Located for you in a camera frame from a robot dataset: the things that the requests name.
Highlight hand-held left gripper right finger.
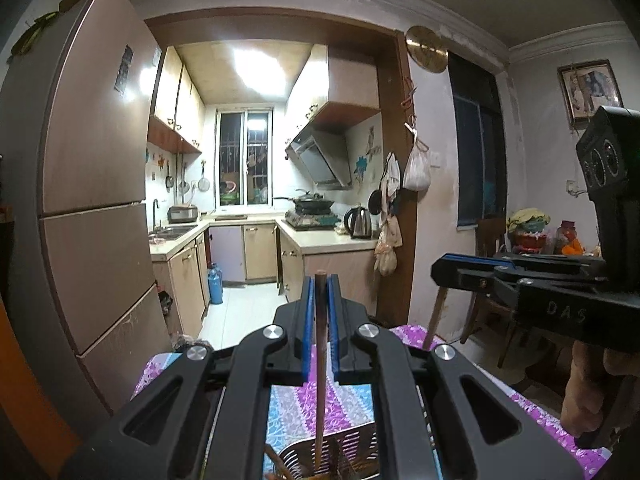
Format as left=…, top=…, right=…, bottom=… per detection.
left=327, top=276, right=586, bottom=480

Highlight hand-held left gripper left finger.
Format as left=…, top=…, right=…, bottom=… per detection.
left=60, top=276, right=318, bottom=480

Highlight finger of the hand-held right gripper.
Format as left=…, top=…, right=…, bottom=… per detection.
left=431, top=255, right=608, bottom=307

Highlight blue perforated utensil holder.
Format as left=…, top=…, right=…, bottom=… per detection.
left=265, top=420, right=382, bottom=480

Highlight person's right hand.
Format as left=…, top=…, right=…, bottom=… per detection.
left=561, top=340, right=627, bottom=437

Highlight dark wooden chair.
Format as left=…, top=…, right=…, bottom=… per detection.
left=460, top=217, right=531, bottom=368

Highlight glass jar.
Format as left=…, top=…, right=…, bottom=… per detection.
left=556, top=220, right=583, bottom=256

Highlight flower basket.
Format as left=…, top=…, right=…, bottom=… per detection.
left=507, top=208, right=551, bottom=256

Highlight beige hanging bags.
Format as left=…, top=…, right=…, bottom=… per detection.
left=374, top=215, right=403, bottom=276

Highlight cream kitchen base cabinets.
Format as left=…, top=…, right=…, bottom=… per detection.
left=150, top=220, right=381, bottom=336

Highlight blue water bottle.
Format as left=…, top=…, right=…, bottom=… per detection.
left=207, top=262, right=224, bottom=305

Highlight white hanging plastic bag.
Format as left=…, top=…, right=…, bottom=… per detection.
left=402, top=140, right=432, bottom=192

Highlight gas stove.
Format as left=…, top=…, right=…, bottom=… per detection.
left=284, top=210, right=338, bottom=231

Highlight steel electric kettle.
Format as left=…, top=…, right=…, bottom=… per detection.
left=344, top=204, right=373, bottom=239

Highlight dark room window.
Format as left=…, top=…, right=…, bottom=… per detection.
left=447, top=52, right=508, bottom=231

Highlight pale hanging cloth bag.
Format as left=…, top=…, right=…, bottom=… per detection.
left=381, top=152, right=402, bottom=196

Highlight black wok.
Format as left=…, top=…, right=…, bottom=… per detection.
left=274, top=190, right=336, bottom=213

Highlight floral striped tablecloth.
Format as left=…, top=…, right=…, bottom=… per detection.
left=131, top=324, right=621, bottom=480

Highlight steel range hood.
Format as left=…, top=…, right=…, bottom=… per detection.
left=285, top=127, right=353, bottom=191

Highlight barred kitchen window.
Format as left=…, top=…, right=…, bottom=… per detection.
left=215, top=107, right=276, bottom=207

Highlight cream cabinet above hood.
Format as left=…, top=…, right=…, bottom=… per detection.
left=285, top=45, right=383, bottom=131

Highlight ceiling light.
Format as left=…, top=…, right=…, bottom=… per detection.
left=225, top=47, right=291, bottom=91

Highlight brown refrigerator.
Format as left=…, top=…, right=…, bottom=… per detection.
left=0, top=0, right=176, bottom=426

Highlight orange wooden cabinet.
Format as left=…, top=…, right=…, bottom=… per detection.
left=0, top=300, right=81, bottom=480

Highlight fridge door sticker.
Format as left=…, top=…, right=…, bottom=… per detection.
left=115, top=45, right=135, bottom=95

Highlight framed wall picture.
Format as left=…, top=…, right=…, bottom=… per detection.
left=557, top=60, right=625, bottom=128

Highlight gold wall clock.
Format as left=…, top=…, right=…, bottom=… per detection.
left=405, top=25, right=448, bottom=73

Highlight cream wall cabinets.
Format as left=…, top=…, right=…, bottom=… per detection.
left=147, top=47, right=206, bottom=155

